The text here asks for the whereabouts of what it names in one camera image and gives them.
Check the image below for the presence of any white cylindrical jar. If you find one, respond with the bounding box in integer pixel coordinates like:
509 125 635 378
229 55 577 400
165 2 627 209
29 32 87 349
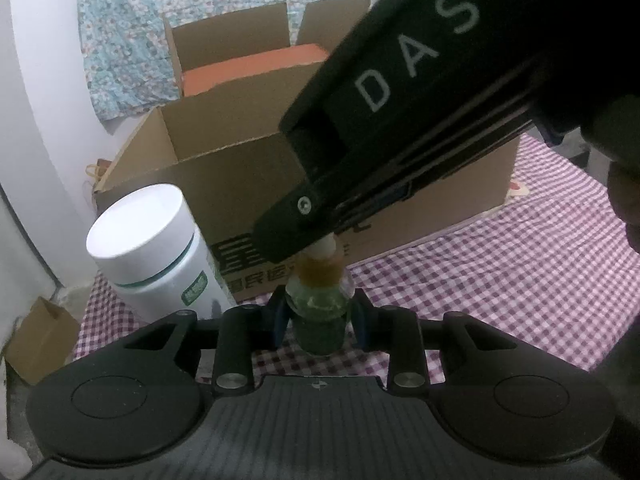
86 183 236 323

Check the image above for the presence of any green glass dropper bottle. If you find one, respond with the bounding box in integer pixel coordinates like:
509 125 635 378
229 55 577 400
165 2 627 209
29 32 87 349
285 234 355 356

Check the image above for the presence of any small cardboard box on floor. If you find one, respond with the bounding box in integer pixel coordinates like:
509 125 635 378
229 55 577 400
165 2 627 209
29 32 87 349
3 297 80 386

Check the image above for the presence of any purple checkered tablecloth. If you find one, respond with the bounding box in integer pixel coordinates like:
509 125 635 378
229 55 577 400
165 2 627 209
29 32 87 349
71 131 640 386

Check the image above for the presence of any red gift bag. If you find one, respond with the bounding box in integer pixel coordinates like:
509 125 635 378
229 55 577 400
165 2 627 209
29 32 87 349
85 158 113 188

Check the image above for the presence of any open brown cardboard box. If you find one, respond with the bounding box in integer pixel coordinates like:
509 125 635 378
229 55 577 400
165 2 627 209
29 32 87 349
94 64 520 301

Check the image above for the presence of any orange Philips box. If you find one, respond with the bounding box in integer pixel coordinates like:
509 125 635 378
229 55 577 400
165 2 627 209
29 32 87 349
182 44 329 96

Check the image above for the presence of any floral blue cloth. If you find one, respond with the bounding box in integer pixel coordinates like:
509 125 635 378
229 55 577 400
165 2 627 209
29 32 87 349
78 0 318 122

